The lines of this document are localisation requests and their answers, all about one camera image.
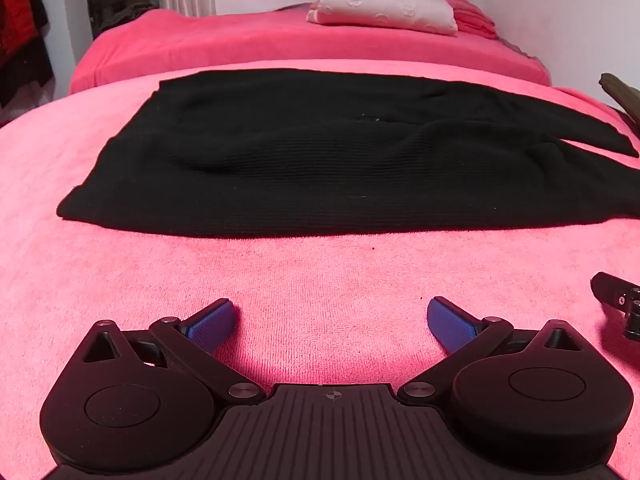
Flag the black knitted pants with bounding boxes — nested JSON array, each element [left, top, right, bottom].
[[56, 68, 640, 239]]

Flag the bed with pink cover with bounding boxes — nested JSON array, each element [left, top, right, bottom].
[[69, 5, 551, 95]]

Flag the brown cloth object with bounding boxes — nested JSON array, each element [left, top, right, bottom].
[[599, 73, 640, 137]]

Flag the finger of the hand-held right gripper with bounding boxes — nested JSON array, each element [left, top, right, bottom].
[[591, 271, 640, 341]]

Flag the pale pink embossed pillow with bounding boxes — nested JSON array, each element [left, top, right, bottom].
[[306, 0, 459, 37]]

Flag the folded pink blanket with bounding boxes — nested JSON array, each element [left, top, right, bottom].
[[442, 0, 499, 41]]

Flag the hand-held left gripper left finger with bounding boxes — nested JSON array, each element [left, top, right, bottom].
[[75, 298, 267, 405]]

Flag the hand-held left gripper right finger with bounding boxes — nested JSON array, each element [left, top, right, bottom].
[[397, 296, 588, 405]]

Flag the pink fleece blanket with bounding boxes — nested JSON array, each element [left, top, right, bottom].
[[0, 58, 640, 480]]

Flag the hanging red and dark clothes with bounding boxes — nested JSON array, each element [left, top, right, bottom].
[[0, 0, 55, 108]]

